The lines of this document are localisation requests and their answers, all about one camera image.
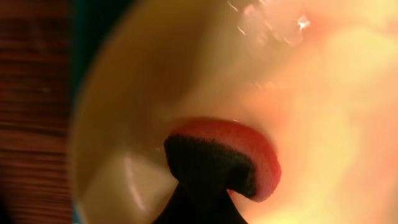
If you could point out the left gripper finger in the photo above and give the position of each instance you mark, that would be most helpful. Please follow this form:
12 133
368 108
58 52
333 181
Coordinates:
185 208

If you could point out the red green sponge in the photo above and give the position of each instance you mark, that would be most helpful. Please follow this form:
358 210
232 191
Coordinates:
208 156

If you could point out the yellow-green plate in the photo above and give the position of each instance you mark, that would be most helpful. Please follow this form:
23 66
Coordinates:
317 78

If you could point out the teal plastic tray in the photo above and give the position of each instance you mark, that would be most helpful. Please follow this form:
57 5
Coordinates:
92 21

